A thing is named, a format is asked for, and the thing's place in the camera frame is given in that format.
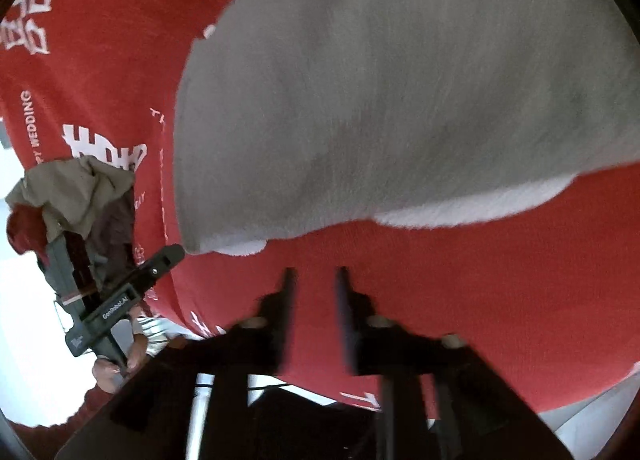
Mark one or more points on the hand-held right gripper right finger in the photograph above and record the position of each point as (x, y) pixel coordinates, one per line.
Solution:
(345, 310)

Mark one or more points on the red printed blanket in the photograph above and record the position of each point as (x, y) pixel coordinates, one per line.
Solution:
(475, 300)

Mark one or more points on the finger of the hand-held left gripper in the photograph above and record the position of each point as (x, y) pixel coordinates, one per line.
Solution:
(162, 262)

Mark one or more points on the person's left hand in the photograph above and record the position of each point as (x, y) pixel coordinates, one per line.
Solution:
(112, 372)

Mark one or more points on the dark red cloth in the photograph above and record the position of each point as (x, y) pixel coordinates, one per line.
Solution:
(22, 240)

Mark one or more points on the dark brown cloth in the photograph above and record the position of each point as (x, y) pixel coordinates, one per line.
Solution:
(112, 235)

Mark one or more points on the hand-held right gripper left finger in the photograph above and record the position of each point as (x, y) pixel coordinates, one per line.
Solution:
(286, 310)

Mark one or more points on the grey sweater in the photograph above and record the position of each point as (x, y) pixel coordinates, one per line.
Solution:
(400, 90)

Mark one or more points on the khaki cloth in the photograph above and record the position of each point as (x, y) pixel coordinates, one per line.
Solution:
(65, 190)

